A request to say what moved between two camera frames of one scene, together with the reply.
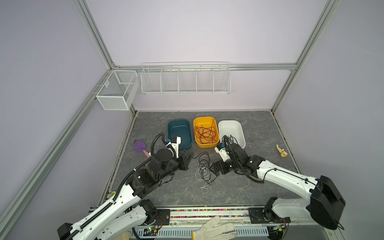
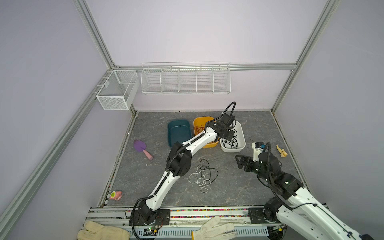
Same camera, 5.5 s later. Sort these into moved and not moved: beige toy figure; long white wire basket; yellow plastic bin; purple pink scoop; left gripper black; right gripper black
Moved: right gripper black; left gripper black
Not moved: purple pink scoop; beige toy figure; long white wire basket; yellow plastic bin
